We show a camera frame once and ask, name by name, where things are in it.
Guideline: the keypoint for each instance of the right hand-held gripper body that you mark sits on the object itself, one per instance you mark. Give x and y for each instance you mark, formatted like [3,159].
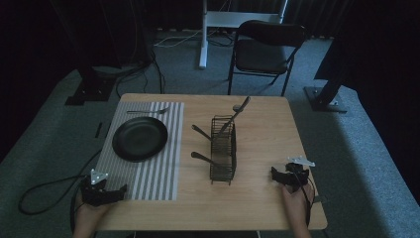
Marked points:
[297,173]

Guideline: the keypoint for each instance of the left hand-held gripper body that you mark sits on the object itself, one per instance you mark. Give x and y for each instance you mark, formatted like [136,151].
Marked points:
[97,195]

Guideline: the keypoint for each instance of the person's left hand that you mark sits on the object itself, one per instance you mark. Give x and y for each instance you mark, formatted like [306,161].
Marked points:
[89,211]

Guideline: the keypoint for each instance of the person's right hand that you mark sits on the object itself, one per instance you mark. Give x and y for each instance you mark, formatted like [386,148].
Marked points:
[295,205]

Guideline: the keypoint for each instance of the grey striped placemat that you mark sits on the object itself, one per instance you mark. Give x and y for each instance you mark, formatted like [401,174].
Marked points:
[152,178]

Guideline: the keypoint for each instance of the black round plate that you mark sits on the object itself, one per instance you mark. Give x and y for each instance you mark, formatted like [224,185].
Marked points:
[140,139]

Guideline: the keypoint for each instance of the silver fork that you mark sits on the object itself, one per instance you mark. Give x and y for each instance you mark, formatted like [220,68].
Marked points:
[148,111]

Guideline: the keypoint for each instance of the black stand with bolted base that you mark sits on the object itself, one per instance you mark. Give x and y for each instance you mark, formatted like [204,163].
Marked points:
[327,95]

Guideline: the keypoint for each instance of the black folding chair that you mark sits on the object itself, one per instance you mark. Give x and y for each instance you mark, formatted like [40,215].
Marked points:
[264,53]

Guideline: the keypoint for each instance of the white desk frame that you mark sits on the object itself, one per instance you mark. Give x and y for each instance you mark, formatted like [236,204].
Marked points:
[218,20]

